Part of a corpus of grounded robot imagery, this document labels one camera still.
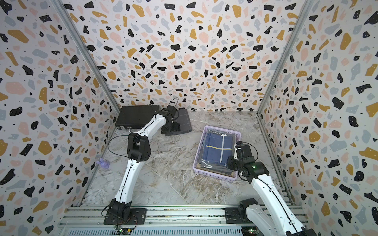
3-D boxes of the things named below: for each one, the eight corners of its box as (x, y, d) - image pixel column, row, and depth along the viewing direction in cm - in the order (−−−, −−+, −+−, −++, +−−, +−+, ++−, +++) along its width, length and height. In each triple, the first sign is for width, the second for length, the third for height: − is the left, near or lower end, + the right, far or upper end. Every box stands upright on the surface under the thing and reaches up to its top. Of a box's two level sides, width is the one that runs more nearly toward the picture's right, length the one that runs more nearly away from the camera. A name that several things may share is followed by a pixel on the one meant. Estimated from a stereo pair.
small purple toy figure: (103, 167, 93) (96, 161, 87) (106, 163, 95) (100, 157, 89) (107, 169, 92) (100, 163, 86) (110, 165, 94) (104, 159, 88)
